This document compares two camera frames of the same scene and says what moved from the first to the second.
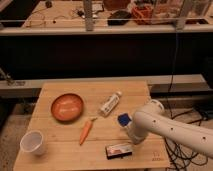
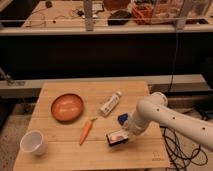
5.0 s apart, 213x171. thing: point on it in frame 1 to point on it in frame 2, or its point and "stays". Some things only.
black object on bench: [119, 18] stays
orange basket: [142, 14] stays
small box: [116, 151] to [117, 137]
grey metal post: [88, 15] stays
